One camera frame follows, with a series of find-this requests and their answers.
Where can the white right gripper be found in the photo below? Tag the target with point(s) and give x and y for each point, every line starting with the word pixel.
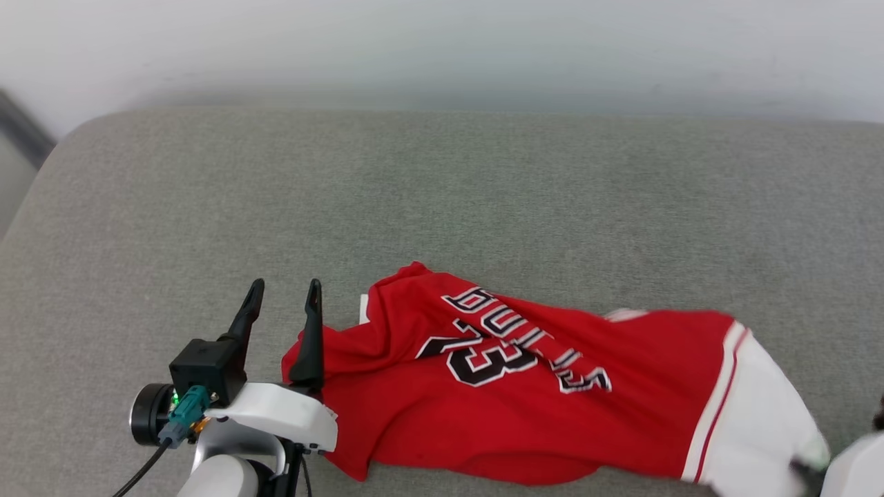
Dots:
pixel 856 469

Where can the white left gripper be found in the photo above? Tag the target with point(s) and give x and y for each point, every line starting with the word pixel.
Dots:
pixel 283 414

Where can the red basketball jersey white trim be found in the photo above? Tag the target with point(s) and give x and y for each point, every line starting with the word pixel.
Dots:
pixel 552 414

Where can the grey fabric sofa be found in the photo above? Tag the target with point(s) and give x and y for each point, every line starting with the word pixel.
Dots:
pixel 442 193

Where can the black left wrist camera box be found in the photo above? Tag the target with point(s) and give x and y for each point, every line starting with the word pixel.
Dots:
pixel 207 369

